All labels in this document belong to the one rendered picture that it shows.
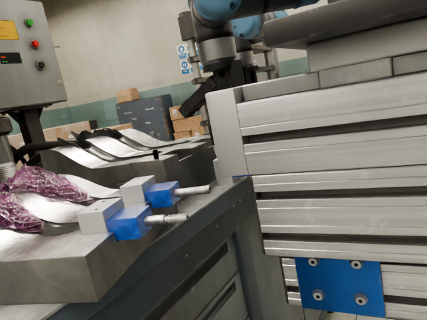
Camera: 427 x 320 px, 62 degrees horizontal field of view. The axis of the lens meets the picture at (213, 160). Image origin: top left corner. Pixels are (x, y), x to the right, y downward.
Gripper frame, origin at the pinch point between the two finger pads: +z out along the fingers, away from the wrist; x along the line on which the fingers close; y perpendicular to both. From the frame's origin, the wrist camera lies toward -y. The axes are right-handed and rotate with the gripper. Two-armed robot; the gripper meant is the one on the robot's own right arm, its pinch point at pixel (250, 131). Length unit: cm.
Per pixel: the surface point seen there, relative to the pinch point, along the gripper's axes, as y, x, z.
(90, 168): 14, -53, -4
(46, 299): 51, -67, 4
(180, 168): 30.5, -39.4, -1.4
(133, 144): 1.8, -38.8, -5.1
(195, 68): -337, 168, -48
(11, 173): -38, -69, -1
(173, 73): -634, 273, -69
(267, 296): 19.7, -17.6, 42.1
